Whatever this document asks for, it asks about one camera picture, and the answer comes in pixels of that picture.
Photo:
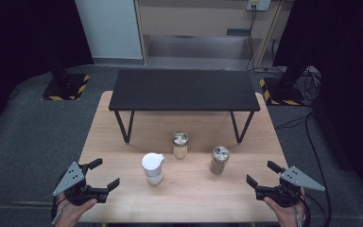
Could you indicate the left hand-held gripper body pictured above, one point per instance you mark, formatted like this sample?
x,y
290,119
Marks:
x,y
71,179

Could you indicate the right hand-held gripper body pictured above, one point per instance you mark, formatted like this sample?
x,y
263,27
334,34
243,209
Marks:
x,y
297,179

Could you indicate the glass jar of brown grains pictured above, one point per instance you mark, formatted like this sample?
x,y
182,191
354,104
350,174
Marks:
x,y
218,165

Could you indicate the glass jar with white lid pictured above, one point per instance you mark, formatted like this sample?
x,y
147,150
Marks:
x,y
152,164

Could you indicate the glass jar of yellow grains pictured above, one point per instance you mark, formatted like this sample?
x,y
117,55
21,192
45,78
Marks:
x,y
180,151

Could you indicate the black metal shelf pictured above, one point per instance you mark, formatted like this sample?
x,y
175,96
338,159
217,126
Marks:
x,y
182,91

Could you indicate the person's left hand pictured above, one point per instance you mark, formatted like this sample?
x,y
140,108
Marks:
x,y
71,214

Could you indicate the person's right hand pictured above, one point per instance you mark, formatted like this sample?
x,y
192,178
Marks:
x,y
285,216

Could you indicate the black stand base striped edge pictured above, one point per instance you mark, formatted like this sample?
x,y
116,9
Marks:
x,y
67,88
285,94

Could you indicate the black curtain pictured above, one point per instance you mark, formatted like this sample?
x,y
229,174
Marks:
x,y
19,38
349,63

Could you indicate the white board panel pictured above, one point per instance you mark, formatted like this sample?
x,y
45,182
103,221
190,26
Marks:
x,y
110,28

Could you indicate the dark gray flat bar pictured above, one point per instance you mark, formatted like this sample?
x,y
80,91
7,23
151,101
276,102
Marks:
x,y
238,31

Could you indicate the light wooden shelving unit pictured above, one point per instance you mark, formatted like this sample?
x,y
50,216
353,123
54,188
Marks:
x,y
198,19

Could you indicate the white wall power socket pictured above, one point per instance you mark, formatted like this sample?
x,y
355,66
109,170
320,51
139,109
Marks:
x,y
260,4

